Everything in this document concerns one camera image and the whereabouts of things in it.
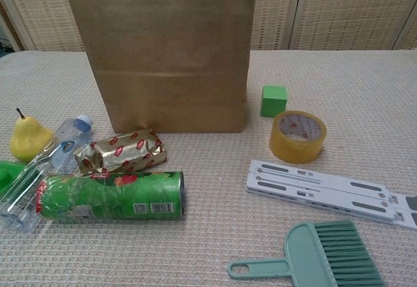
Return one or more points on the beige woven tablecloth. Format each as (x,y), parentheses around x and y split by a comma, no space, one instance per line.
(208,241)

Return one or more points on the green chips can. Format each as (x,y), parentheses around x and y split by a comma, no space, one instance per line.
(130,196)

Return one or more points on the clear packing tape roll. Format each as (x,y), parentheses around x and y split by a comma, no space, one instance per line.
(293,152)

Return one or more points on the gold foil snack packet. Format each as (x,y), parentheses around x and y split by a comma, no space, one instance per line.
(130,152)

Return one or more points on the bamboo folding screen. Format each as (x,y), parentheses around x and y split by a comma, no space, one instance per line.
(342,10)

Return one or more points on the white folding laptop stand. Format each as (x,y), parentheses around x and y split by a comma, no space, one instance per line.
(325,189)

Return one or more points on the brown paper bag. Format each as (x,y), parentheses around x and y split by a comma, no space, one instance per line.
(163,56)

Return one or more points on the teal hand brush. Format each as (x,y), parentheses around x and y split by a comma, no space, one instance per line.
(303,254)

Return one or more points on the green cube block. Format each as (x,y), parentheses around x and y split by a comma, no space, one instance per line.
(273,103)

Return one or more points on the clear plastic water bottle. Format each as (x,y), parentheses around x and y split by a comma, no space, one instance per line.
(70,134)

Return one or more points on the green plastic object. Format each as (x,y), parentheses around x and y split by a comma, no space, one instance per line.
(9,173)

